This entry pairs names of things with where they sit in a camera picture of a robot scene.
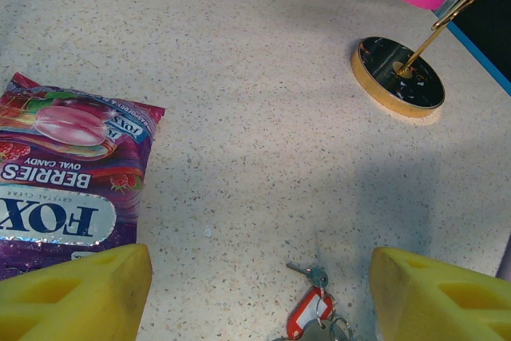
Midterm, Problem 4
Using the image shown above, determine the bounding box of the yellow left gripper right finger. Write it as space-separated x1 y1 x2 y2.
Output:
369 248 511 341

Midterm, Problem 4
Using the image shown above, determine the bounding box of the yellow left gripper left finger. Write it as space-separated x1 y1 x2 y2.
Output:
0 243 153 341

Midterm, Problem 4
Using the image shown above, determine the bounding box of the silver split keyring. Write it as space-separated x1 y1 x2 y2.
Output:
327 315 353 341

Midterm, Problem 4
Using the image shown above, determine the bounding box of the small silver key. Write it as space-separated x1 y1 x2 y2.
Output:
286 261 329 290

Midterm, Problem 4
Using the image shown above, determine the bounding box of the red plastic key tag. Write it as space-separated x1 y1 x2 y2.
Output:
287 287 337 341

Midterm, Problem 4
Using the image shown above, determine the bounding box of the purple Fox's berries candy bag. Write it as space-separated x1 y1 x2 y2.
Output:
0 72 167 281

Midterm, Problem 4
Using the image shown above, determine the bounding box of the gold wire glass rack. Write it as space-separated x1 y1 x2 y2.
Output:
350 0 508 119

